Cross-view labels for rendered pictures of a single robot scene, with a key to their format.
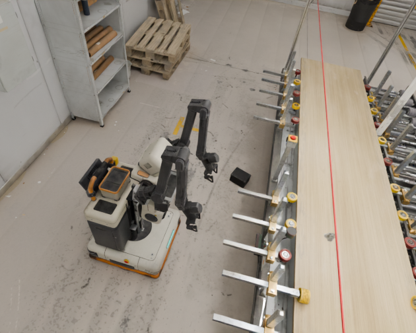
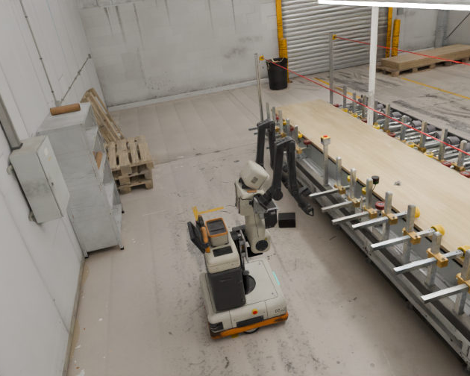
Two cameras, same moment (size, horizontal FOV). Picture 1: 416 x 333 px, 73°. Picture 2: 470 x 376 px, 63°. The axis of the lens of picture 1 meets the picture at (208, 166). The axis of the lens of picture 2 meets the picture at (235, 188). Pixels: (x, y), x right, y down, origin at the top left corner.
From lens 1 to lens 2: 1.73 m
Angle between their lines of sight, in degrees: 24
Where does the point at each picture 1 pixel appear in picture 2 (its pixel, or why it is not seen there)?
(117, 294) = (262, 353)
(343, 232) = (403, 177)
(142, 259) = (268, 301)
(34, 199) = (110, 334)
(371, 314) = (459, 203)
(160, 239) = (268, 281)
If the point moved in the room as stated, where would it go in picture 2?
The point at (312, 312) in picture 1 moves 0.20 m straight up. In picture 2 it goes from (426, 219) to (430, 195)
